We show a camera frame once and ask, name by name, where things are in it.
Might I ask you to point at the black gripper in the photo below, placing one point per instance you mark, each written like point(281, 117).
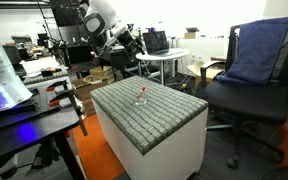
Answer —
point(129, 36)

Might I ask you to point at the red and white marker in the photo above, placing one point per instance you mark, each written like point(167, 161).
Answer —
point(141, 92)

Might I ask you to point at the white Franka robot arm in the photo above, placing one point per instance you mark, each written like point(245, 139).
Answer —
point(99, 15)

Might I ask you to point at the clear glass cup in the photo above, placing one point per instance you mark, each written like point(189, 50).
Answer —
point(140, 101)

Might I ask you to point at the grey open laptop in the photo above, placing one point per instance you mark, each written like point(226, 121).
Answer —
point(157, 41)

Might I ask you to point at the round white table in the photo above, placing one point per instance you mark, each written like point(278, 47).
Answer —
point(164, 56)

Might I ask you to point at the stack of cardboard boxes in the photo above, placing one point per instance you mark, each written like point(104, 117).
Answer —
point(95, 83)

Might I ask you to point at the small cardboard box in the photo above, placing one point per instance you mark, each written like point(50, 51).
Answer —
point(191, 34)

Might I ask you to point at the white window counter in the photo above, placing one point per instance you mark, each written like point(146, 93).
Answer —
point(200, 46)

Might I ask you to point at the dark woven table mat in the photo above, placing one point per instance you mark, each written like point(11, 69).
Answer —
point(150, 113)

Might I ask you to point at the open cardboard box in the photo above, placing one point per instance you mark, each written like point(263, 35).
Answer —
point(204, 71)

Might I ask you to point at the grey patterned flat cushion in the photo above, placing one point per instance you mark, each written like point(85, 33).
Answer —
point(47, 76)

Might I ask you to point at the dark blue cloth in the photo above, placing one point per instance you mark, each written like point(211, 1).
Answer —
point(254, 50)

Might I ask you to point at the black office chair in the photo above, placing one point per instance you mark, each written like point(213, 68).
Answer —
point(247, 96)

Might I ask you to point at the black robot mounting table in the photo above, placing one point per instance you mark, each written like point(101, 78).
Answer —
point(27, 133)

